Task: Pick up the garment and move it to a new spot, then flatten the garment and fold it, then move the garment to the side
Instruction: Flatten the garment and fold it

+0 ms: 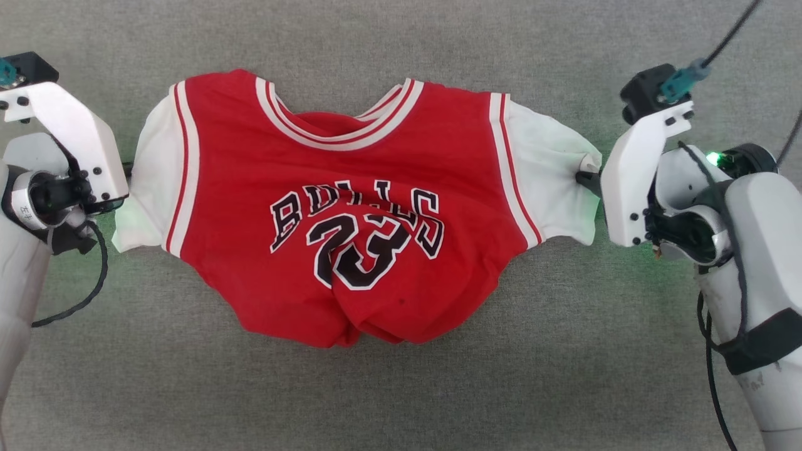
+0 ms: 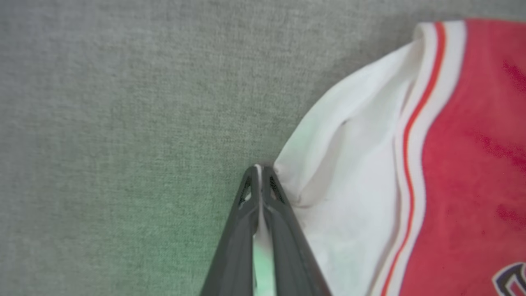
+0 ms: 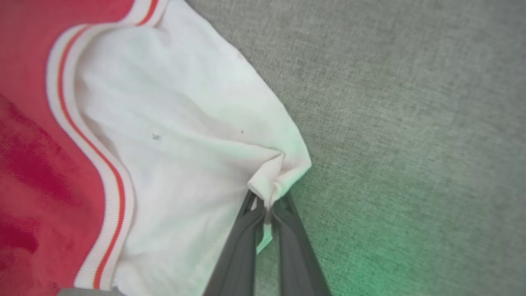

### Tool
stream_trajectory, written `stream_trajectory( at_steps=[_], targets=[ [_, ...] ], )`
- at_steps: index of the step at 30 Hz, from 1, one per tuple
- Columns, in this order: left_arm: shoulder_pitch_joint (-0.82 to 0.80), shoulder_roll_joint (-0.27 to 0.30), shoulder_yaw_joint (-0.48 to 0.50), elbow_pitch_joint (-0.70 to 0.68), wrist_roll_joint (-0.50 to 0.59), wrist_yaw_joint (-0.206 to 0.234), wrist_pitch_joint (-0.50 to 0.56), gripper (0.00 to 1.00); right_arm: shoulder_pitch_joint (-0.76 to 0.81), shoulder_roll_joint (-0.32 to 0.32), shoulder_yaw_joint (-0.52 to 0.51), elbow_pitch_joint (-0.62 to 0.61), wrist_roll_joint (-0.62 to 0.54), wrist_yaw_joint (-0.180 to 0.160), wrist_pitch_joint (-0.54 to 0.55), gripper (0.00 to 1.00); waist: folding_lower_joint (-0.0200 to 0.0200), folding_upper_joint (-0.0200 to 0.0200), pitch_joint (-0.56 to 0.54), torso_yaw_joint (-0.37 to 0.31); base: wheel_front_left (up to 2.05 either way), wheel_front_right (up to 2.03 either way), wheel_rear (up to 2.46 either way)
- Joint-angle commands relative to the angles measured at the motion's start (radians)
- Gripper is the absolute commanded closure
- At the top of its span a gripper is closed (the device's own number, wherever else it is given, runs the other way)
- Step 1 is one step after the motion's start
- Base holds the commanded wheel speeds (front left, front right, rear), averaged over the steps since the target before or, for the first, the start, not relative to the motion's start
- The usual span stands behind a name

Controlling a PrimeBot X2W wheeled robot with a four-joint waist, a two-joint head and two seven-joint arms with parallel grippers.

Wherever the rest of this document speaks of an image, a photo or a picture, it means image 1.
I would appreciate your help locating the red Bulls 23 jersey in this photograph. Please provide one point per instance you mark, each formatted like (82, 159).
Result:
(376, 282)

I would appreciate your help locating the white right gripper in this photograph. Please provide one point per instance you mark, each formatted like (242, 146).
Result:
(630, 188)

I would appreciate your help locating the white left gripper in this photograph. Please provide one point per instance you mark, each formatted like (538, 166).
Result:
(75, 131)

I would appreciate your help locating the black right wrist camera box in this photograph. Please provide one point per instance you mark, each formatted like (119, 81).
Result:
(642, 94)

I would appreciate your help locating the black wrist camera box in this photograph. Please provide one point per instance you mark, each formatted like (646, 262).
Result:
(34, 67)
(642, 94)

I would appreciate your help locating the grey fabric sofa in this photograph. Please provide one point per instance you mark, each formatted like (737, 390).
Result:
(401, 401)

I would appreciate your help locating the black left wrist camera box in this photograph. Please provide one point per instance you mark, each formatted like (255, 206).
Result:
(34, 67)

